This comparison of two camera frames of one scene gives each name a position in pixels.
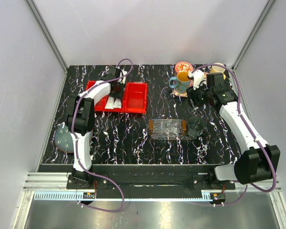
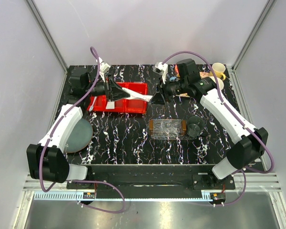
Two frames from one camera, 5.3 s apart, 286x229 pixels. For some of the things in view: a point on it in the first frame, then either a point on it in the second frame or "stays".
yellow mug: [218, 69] stays
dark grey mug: [195, 126] stays
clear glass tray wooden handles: [167, 129] stays
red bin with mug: [136, 97] stays
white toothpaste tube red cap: [117, 103] → [134, 94]
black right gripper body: [199, 98] → [173, 88]
